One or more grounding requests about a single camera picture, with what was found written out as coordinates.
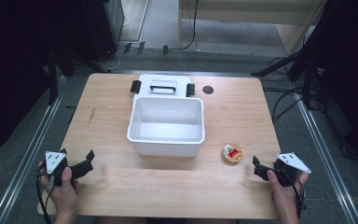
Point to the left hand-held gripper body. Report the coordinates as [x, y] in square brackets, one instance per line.
[54, 160]

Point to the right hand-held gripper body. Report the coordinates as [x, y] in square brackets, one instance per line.
[289, 165]

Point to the round gold tin red label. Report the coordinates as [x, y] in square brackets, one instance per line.
[232, 153]

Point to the white plastic storage box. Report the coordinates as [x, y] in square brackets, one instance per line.
[167, 116]

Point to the person's left hand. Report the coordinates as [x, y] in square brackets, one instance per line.
[63, 194]

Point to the person's right hand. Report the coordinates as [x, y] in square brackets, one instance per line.
[286, 196]

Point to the black tripod stand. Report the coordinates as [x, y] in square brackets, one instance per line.
[53, 77]
[306, 71]

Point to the black round table grommet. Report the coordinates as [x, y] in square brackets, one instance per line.
[208, 90]

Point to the black computer tower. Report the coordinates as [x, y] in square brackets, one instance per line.
[105, 28]

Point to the light wooden cabinet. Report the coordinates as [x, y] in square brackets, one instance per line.
[245, 12]

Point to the metal floor rail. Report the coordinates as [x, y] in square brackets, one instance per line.
[326, 155]
[31, 146]

